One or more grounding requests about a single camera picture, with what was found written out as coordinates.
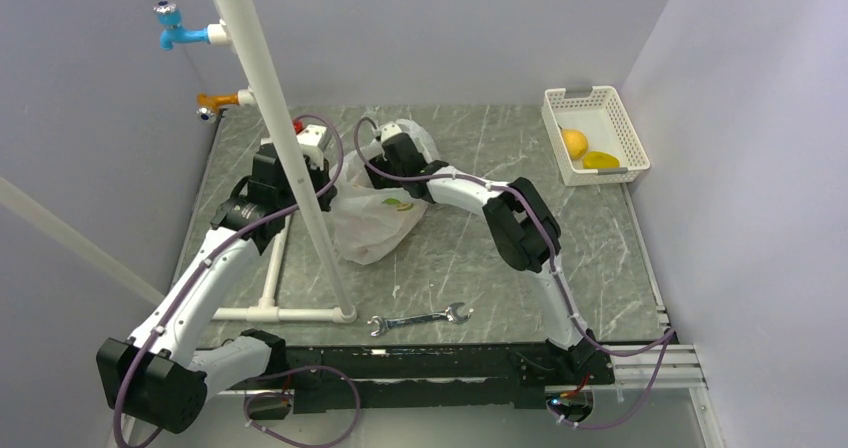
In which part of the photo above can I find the translucent white plastic bag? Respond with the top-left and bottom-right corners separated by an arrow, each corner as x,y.
329,136 -> 428,265

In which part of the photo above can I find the yellow fake mango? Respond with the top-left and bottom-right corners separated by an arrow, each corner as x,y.
581,151 -> 621,170

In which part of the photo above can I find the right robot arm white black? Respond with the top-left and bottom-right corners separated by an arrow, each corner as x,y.
366,125 -> 599,383

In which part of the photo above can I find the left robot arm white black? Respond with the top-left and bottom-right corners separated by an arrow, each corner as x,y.
96,144 -> 296,434

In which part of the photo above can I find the orange plastic faucet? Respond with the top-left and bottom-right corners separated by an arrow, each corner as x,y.
196,93 -> 240,123

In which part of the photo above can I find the silver open-end wrench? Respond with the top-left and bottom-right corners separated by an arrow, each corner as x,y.
367,302 -> 474,337

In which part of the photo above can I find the blue plastic faucet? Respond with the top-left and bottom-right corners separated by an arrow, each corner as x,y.
154,0 -> 210,51

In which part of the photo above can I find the white perforated plastic basket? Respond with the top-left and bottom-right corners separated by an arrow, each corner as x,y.
541,85 -> 651,187

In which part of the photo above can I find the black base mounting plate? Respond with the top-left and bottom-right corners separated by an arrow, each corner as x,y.
235,342 -> 615,414

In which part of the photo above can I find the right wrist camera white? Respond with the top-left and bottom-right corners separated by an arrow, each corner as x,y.
373,122 -> 403,143

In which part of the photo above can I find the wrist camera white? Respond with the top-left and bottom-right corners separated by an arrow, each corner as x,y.
294,121 -> 330,170
373,122 -> 403,143

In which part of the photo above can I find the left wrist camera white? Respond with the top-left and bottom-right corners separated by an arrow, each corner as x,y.
294,121 -> 330,170

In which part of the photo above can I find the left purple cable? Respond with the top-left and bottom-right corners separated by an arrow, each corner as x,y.
112,114 -> 362,448

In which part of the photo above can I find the purple cable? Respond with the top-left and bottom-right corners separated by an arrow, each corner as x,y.
352,116 -> 677,432
112,114 -> 362,448

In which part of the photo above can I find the white PVC pipe frame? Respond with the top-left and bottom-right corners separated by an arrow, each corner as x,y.
1,0 -> 357,324

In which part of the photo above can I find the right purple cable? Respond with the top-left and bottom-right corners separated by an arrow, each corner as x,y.
352,116 -> 677,432

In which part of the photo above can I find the aluminium rail frame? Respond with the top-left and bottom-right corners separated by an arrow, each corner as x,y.
204,344 -> 706,427

